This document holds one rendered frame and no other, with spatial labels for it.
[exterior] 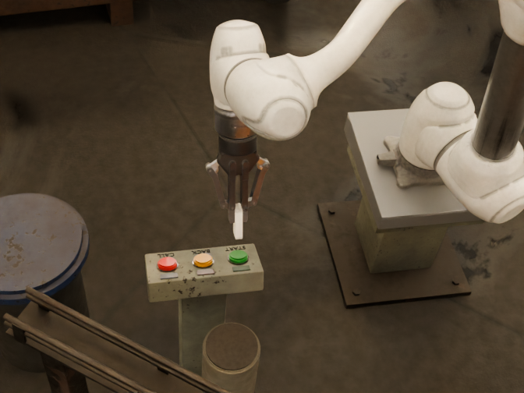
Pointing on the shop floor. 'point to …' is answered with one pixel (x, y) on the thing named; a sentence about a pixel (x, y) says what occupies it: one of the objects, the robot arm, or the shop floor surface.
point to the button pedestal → (201, 292)
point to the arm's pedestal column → (388, 260)
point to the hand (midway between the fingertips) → (238, 221)
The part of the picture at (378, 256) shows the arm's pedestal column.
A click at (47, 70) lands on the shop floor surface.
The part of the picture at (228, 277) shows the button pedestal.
